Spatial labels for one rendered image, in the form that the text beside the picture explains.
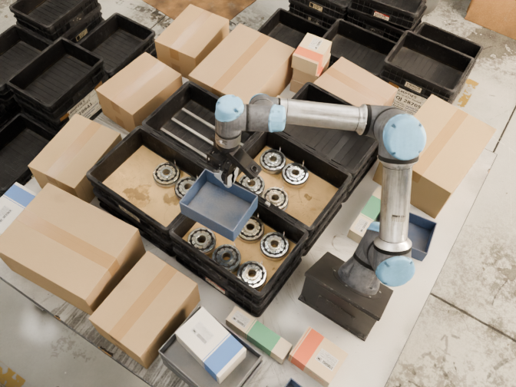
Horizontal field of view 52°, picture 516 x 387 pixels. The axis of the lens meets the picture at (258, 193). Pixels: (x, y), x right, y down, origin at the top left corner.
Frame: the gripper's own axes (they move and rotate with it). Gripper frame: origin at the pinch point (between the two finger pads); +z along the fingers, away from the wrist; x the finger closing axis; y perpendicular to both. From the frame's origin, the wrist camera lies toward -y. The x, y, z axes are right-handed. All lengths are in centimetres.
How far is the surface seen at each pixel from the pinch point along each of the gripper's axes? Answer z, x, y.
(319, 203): 27.2, -30.1, -21.4
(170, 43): 21, -63, 77
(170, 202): 29.7, 1.5, 25.6
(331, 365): 37, 18, -55
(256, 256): 29.9, 1.8, -13.5
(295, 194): 27.3, -28.3, -11.5
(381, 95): 19, -90, -17
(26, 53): 70, -52, 176
